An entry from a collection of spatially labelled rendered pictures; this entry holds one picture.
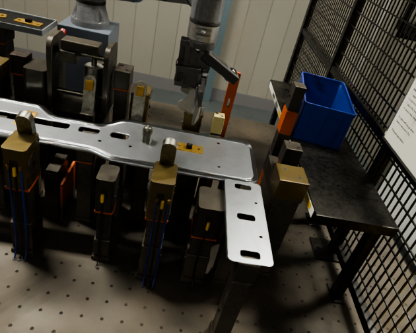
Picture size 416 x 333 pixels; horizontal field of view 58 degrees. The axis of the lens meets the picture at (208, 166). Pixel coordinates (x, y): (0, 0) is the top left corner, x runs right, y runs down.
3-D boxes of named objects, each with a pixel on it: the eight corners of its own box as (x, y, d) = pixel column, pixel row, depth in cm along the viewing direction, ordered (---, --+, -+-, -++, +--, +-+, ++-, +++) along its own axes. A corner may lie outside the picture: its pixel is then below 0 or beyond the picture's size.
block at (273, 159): (246, 249, 124) (273, 176, 108) (243, 224, 134) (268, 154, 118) (255, 250, 125) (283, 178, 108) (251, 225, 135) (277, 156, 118)
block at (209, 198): (177, 289, 107) (197, 215, 91) (181, 258, 116) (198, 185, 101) (203, 293, 107) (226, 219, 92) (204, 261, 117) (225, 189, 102)
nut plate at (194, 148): (173, 148, 109) (174, 145, 109) (175, 142, 112) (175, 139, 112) (203, 154, 110) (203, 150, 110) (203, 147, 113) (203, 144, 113)
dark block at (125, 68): (106, 178, 140) (113, 69, 117) (110, 167, 146) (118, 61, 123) (119, 180, 141) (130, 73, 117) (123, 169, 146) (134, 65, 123)
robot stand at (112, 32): (72, 96, 186) (73, 12, 164) (113, 104, 188) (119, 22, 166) (58, 115, 169) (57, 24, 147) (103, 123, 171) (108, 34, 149)
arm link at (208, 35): (219, 22, 95) (220, 30, 88) (216, 39, 97) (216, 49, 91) (189, 16, 94) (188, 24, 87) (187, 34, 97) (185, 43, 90)
